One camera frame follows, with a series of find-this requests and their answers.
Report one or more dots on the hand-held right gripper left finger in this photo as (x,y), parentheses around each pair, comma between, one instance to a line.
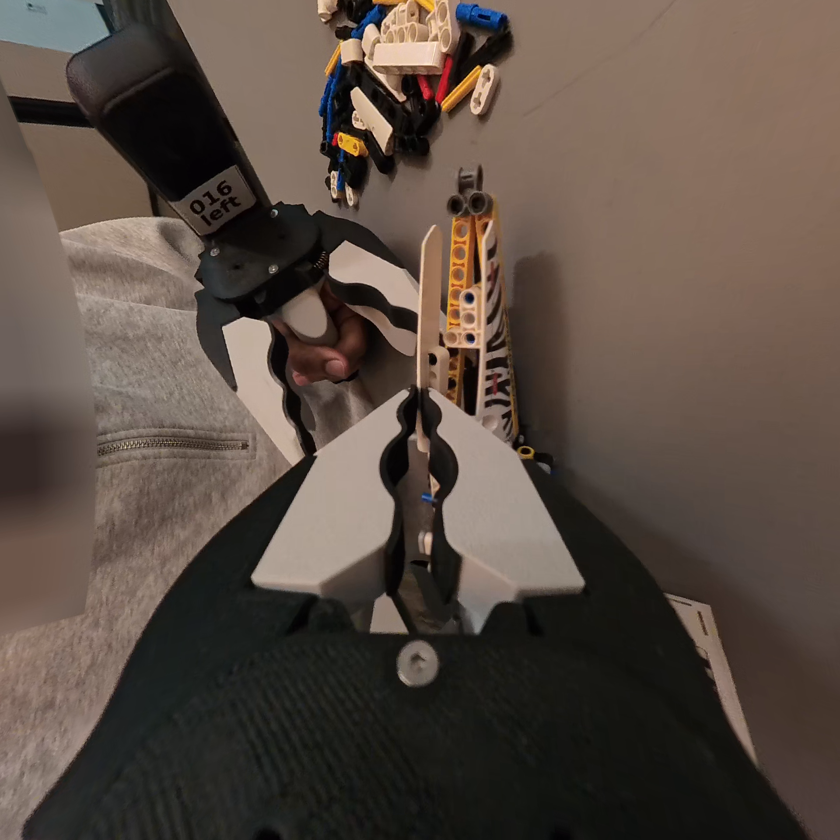
(334,525)

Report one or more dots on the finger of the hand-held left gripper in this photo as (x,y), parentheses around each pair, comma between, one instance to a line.
(374,282)
(253,367)

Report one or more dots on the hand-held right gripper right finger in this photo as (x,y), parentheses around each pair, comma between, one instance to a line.
(512,525)

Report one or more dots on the lego plane model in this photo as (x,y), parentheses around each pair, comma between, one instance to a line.
(492,328)

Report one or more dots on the zebra sticker sheet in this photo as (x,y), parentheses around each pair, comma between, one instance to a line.
(715,656)

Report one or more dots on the large pile of lego pieces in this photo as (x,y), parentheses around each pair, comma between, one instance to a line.
(394,79)

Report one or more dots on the person's left hand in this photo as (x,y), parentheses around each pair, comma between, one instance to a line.
(328,358)

